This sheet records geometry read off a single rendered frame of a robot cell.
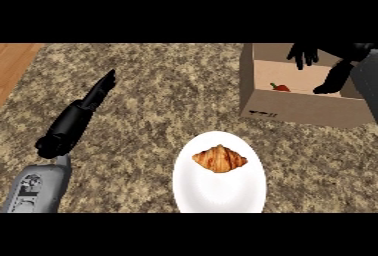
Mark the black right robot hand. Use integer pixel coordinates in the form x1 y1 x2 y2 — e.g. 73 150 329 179
285 42 378 95

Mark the brown cardboard box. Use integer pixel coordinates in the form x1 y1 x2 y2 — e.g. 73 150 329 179
237 42 378 129

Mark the red bell pepper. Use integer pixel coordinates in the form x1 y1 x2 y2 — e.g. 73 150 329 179
268 82 292 93

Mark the white plate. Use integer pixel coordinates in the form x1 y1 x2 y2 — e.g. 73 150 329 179
171 130 267 214

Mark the brown croissant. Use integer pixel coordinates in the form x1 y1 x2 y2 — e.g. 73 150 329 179
190 144 249 174

